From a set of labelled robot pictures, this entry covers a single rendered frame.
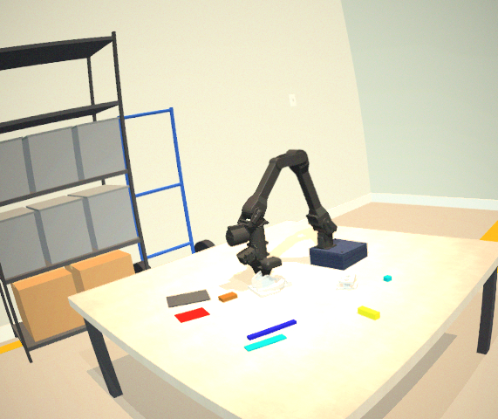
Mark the white plate with two round holes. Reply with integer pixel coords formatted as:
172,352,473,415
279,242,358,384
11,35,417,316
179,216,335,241
339,273,356,285

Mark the orange rectangular block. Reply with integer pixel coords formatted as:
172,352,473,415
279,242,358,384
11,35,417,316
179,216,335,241
218,292,237,303

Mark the blue long thin bar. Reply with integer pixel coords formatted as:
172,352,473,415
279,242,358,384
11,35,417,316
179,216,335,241
247,320,297,340

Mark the yellow rectangular block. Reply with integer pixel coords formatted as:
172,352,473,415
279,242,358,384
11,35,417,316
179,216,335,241
358,306,380,320

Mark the red flat rectangular plate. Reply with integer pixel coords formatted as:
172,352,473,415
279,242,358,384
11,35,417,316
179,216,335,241
175,307,210,323

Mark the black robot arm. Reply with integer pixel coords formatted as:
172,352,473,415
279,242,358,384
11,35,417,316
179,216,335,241
225,149,338,265

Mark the cyan flat bar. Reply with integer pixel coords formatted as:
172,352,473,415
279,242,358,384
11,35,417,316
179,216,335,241
244,334,287,352

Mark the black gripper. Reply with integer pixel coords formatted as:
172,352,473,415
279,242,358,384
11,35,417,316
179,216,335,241
247,239,282,277

